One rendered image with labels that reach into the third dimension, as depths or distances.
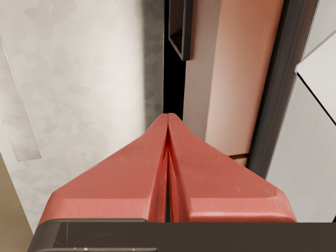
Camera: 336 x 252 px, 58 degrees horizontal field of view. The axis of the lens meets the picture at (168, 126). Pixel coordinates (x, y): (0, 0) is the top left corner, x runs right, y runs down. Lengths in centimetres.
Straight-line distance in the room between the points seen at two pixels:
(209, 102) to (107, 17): 16
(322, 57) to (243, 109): 6
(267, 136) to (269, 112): 2
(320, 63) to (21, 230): 156
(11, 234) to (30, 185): 124
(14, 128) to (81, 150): 8
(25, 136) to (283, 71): 30
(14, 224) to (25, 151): 123
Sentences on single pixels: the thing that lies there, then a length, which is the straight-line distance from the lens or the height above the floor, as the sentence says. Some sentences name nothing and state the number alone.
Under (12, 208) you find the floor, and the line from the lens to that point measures 154.
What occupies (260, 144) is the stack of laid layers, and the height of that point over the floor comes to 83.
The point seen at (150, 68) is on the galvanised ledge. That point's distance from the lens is 35.
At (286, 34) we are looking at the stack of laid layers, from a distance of 21.
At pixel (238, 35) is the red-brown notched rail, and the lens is 20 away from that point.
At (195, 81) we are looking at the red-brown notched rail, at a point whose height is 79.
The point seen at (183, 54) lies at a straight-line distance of 25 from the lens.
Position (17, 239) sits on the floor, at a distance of 172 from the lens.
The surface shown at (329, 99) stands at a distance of 23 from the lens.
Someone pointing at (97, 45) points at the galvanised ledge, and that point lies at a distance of 34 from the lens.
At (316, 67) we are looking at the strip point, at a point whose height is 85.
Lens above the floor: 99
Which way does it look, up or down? 52 degrees down
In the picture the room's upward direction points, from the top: 159 degrees clockwise
